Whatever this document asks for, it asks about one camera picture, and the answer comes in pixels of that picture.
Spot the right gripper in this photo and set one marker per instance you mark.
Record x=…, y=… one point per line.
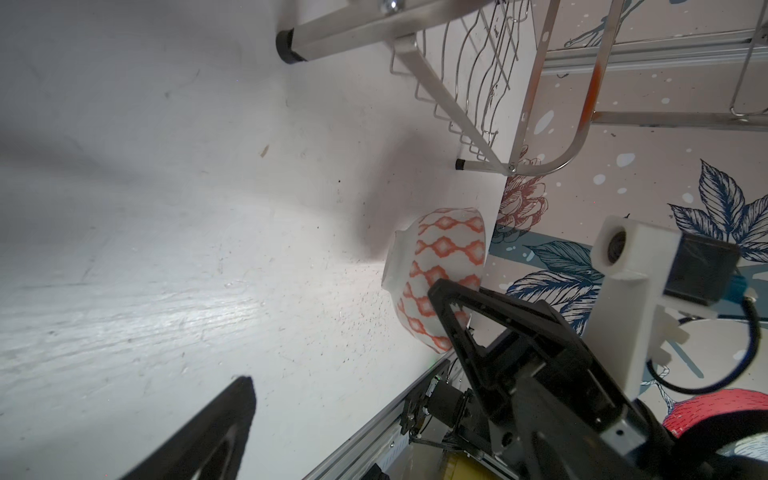
x=500, y=340

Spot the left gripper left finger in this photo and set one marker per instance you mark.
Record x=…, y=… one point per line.
x=209, y=446

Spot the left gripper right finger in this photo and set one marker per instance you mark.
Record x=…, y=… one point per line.
x=558, y=445

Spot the steel two-tier dish rack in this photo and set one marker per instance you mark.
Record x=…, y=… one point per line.
x=463, y=54

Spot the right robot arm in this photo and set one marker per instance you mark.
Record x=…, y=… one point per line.
x=697, y=453

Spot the red patterned bowl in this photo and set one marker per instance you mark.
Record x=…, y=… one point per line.
x=447, y=243

